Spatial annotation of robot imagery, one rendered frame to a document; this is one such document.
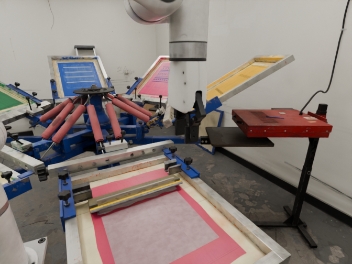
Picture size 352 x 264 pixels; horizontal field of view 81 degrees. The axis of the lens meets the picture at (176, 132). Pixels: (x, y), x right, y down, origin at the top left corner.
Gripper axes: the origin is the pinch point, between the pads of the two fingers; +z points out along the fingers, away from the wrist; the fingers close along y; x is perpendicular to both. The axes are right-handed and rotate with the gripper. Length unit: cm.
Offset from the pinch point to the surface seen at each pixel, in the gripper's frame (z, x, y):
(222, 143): 43, 67, -73
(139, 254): 43.1, -11.1, -8.9
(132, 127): 37, 10, -115
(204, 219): 43.1, 15.5, -13.9
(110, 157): 35, -12, -66
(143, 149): 35, 7, -68
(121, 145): 32, -5, -72
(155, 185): 38, 3, -36
